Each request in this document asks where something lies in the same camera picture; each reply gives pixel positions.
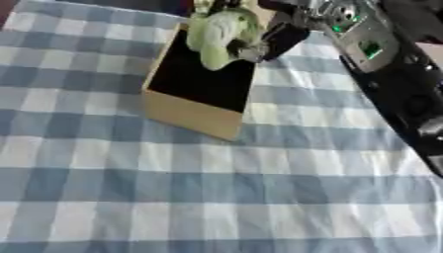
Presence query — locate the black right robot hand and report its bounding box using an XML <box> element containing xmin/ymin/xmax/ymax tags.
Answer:
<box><xmin>206</xmin><ymin>0</ymin><xmax>313</xmax><ymax>63</ymax></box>

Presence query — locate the green soft toy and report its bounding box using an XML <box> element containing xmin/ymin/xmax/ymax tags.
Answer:
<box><xmin>185</xmin><ymin>7</ymin><xmax>269</xmax><ymax>72</ymax></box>

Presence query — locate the tan cardboard box black inside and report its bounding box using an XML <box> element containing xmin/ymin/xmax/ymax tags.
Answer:
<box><xmin>139</xmin><ymin>22</ymin><xmax>258</xmax><ymax>142</ymax></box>

